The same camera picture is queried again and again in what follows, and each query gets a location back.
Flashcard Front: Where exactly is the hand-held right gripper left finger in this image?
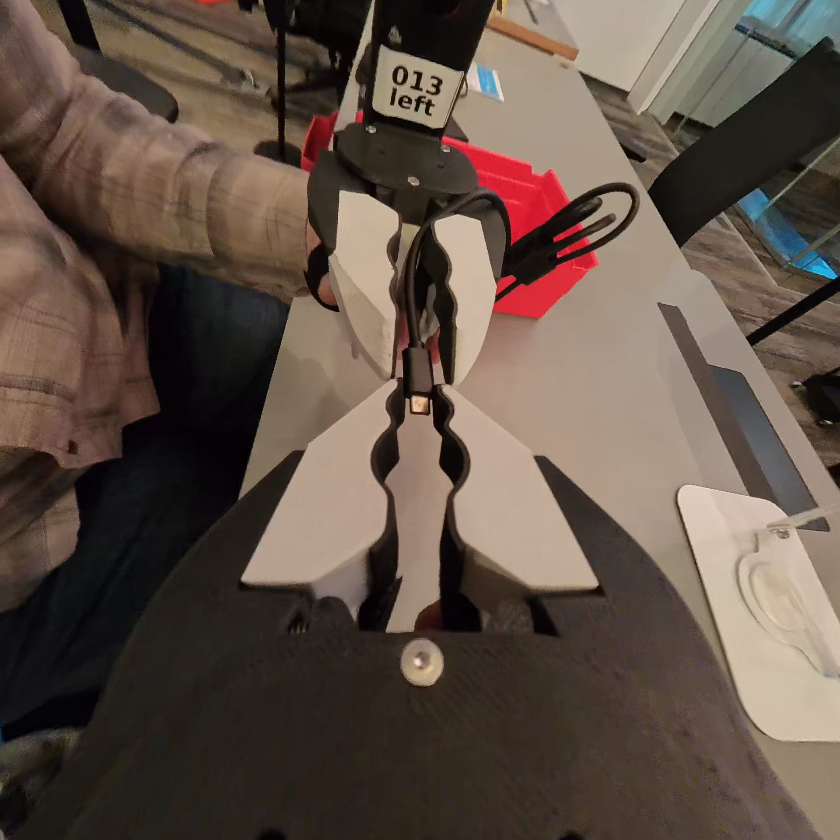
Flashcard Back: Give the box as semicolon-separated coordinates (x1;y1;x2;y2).
241;381;403;627

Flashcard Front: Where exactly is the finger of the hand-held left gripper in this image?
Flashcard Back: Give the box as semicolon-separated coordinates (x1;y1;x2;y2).
327;189;404;382
428;212;498;389

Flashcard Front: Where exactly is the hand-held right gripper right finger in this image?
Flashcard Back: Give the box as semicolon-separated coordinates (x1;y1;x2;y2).
436;382;601;632

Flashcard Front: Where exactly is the black cable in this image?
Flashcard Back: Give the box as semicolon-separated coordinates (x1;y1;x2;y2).
392;182;642;420

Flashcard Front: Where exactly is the red plastic bin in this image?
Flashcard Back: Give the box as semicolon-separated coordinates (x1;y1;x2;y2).
302;112;599;320

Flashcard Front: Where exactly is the person's left forearm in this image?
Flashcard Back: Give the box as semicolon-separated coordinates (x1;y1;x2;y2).
0;0;315;304

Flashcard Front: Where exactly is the wooden side desk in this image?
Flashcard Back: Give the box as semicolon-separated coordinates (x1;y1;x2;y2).
486;13;580;63

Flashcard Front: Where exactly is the black high-back chair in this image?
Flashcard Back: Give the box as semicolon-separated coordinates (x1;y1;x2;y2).
646;36;840;247

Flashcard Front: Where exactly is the black utility cart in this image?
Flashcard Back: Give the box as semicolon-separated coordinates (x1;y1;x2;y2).
794;367;840;431

